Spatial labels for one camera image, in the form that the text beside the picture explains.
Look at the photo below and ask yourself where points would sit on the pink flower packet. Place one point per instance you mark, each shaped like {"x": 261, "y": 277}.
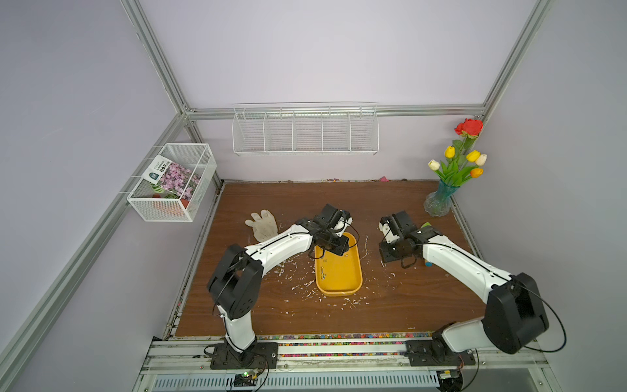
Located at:
{"x": 170, "y": 179}

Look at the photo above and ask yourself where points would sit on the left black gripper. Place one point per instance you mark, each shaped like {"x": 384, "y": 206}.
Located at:
{"x": 340, "y": 249}

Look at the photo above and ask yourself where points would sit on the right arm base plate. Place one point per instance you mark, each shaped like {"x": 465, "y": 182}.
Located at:
{"x": 430, "y": 353}

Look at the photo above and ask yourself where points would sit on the aluminium front rail frame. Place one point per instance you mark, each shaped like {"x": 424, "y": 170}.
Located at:
{"x": 371, "y": 362}

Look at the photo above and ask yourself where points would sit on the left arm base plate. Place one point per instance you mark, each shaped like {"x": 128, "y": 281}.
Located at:
{"x": 261, "y": 355}

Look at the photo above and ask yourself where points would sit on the yellow plastic storage box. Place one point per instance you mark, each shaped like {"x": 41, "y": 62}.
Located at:
{"x": 338, "y": 276}

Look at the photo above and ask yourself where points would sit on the white wire basket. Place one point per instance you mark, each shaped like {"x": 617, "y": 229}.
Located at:
{"x": 152, "y": 207}

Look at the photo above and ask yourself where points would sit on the artificial flower bouquet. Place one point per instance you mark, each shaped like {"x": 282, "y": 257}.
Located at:
{"x": 462, "y": 162}

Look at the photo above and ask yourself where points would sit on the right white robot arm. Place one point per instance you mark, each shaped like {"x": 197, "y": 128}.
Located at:
{"x": 515, "y": 312}

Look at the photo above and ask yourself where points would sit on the white wire wall shelf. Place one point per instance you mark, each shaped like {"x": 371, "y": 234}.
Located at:
{"x": 315, "y": 128}

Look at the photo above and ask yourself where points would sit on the white rubber glove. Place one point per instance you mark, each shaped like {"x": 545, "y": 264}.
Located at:
{"x": 263, "y": 225}

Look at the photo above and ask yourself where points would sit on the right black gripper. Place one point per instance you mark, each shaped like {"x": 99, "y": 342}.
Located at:
{"x": 384, "y": 253}

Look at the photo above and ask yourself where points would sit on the blue glass vase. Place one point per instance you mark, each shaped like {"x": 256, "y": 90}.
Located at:
{"x": 439, "y": 202}

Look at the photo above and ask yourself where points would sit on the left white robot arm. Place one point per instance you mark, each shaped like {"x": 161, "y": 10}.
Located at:
{"x": 236, "y": 282}

